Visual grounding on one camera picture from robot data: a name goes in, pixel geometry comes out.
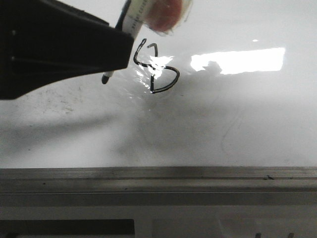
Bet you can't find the white glossy whiteboard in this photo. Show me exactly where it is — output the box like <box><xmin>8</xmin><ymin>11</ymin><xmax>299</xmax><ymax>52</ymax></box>
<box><xmin>0</xmin><ymin>0</ymin><xmax>317</xmax><ymax>168</ymax></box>

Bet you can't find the red round magnet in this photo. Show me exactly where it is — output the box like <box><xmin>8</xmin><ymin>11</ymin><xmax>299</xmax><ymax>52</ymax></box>
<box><xmin>146</xmin><ymin>0</ymin><xmax>183</xmax><ymax>32</ymax></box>

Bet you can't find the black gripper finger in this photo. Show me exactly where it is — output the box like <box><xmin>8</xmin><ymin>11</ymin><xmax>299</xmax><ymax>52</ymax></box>
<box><xmin>0</xmin><ymin>0</ymin><xmax>134</xmax><ymax>100</ymax></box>

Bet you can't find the clear adhesive tape piece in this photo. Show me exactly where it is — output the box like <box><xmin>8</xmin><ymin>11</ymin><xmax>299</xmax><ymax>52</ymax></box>
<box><xmin>145</xmin><ymin>0</ymin><xmax>193</xmax><ymax>35</ymax></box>

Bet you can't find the white black whiteboard marker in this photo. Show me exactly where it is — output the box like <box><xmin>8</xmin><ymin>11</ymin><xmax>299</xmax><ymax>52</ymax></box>
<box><xmin>102</xmin><ymin>0</ymin><xmax>149</xmax><ymax>85</ymax></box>

